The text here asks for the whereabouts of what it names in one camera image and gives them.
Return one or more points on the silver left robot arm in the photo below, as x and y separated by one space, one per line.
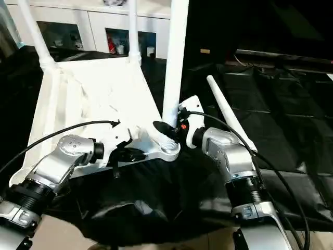
57 166

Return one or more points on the white plastic table top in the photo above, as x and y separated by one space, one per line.
88 99

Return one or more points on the white plastic table leg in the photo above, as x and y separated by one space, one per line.
229 114
34 31
133 31
175 57

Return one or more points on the black plastic mat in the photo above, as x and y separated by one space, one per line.
291 114

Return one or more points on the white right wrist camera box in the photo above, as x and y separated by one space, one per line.
191 122

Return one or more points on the white glass-door cabinet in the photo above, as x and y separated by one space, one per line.
78 15

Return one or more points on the grey curtain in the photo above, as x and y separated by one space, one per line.
8 26

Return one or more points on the small yellow label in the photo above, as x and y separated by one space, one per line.
205 51

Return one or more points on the silver metal bar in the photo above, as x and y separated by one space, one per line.
286 54

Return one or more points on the white flat sheet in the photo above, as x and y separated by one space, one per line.
330 77

